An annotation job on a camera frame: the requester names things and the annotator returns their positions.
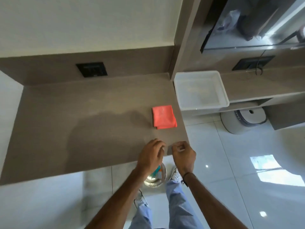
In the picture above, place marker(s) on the person's right hand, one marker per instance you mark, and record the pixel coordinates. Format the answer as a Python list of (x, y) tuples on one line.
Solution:
[(184, 158)]

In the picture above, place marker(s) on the person's left hand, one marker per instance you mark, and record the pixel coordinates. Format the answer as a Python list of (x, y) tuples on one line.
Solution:
[(149, 157)]

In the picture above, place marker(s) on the person's left thumb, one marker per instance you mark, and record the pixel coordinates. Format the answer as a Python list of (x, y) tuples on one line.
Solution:
[(162, 150)]

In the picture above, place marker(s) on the person's right thumb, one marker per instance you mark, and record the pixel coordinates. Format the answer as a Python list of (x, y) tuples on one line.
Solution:
[(175, 148)]

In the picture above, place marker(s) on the person's left forearm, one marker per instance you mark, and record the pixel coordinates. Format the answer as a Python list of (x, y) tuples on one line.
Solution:
[(116, 200)]

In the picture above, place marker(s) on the person's right forearm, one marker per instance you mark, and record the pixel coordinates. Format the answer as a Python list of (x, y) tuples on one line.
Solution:
[(207, 202)]

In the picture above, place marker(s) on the teal and orange scrubber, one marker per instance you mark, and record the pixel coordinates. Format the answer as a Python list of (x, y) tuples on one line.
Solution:
[(157, 172)]

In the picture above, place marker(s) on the white right shoe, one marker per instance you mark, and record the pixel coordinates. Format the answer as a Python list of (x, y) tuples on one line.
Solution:
[(175, 176)]

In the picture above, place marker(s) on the white shoe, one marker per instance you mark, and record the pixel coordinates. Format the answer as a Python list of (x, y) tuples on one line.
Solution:
[(175, 176), (140, 199)]

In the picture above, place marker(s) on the black wristband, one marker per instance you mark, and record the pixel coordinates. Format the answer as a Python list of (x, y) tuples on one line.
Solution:
[(186, 175)]

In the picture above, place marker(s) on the steel bowl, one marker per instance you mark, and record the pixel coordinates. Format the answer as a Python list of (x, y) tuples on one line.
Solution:
[(154, 182)]

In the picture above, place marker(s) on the orange folded cloth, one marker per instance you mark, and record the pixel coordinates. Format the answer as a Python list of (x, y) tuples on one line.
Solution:
[(164, 116)]

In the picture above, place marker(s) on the white left shoe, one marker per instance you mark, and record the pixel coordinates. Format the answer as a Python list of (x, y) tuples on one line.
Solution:
[(140, 199)]

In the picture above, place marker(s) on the light blue jeans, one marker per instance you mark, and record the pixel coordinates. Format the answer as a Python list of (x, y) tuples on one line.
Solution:
[(181, 207)]

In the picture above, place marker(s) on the white plastic tub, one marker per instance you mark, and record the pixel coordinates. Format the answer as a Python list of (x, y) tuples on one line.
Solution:
[(200, 91)]

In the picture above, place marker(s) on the black framed television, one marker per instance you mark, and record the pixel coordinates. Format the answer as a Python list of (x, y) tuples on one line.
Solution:
[(252, 23)]

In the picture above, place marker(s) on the black wall switch panel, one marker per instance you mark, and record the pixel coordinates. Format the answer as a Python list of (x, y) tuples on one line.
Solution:
[(91, 69)]

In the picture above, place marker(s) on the grey wall shelf unit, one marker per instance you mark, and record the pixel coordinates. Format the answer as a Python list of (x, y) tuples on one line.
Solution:
[(269, 85)]

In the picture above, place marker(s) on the black wall socket panel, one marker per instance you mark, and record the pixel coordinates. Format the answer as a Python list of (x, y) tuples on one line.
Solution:
[(250, 63)]

